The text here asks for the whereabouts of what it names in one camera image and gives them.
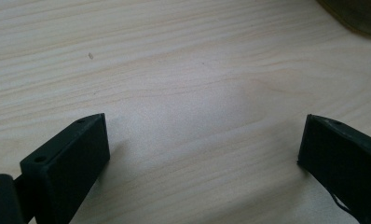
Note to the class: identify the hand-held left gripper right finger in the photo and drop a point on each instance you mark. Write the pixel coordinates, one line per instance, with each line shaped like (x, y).
(345, 161)

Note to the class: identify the grey translucent storage box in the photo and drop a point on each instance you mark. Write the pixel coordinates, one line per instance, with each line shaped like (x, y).
(360, 15)

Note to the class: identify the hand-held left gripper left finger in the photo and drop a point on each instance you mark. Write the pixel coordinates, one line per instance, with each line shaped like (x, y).
(71, 161)

